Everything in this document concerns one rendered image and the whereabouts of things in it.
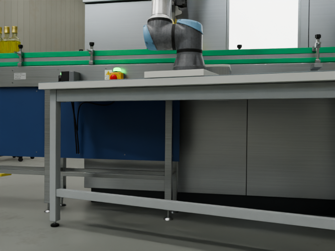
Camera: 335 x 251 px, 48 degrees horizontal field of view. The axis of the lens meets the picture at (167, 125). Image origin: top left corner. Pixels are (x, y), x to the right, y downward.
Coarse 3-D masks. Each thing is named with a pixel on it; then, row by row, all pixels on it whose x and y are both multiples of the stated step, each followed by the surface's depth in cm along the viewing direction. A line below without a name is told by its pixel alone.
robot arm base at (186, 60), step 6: (186, 48) 164; (192, 48) 164; (180, 54) 166; (186, 54) 164; (192, 54) 164; (198, 54) 166; (180, 60) 165; (186, 60) 163; (192, 60) 163; (198, 60) 165; (174, 66) 167; (180, 66) 164; (186, 66) 163; (192, 66) 163; (198, 66) 163; (204, 66) 167
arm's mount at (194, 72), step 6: (150, 72) 167; (156, 72) 166; (162, 72) 164; (168, 72) 163; (174, 72) 162; (180, 72) 161; (186, 72) 160; (192, 72) 158; (198, 72) 157; (204, 72) 158; (210, 72) 165
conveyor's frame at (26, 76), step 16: (112, 64) 217; (128, 64) 215; (144, 64) 213; (160, 64) 211; (240, 64) 212; (256, 64) 210; (272, 64) 208; (288, 64) 206; (304, 64) 204; (0, 80) 232; (16, 80) 229; (32, 80) 227; (48, 80) 225; (80, 80) 221
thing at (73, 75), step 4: (64, 72) 214; (68, 72) 214; (72, 72) 213; (76, 72) 216; (64, 76) 214; (68, 76) 214; (72, 76) 213; (76, 76) 216; (64, 80) 214; (68, 80) 214; (72, 80) 213; (76, 80) 216
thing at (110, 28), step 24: (96, 0) 248; (120, 0) 246; (144, 0) 244; (312, 0) 223; (96, 24) 251; (120, 24) 247; (144, 24) 244; (312, 24) 223; (96, 48) 251; (120, 48) 248; (144, 48) 244
